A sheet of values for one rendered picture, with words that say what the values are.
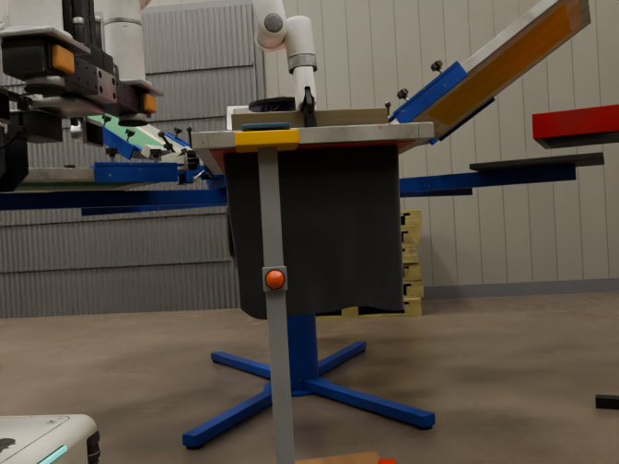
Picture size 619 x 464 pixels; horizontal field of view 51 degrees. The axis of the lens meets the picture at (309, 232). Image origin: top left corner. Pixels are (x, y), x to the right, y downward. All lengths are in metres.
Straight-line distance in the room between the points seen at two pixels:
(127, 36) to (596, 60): 5.16
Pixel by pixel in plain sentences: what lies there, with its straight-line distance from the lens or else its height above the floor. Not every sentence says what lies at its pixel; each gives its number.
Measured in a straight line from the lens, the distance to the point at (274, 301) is 1.35.
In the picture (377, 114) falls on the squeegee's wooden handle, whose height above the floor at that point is 1.03.
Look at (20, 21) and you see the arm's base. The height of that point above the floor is 1.16.
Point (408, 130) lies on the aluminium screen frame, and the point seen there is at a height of 0.97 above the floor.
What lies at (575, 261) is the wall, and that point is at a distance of 6.22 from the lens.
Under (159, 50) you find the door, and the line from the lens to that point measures 6.44.
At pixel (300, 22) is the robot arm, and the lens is 1.72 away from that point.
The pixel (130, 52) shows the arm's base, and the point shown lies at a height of 1.22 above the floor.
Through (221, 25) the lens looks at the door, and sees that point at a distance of 6.34.
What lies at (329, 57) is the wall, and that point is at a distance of 6.15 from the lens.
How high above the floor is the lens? 0.76
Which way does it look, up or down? 1 degrees down
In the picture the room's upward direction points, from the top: 3 degrees counter-clockwise
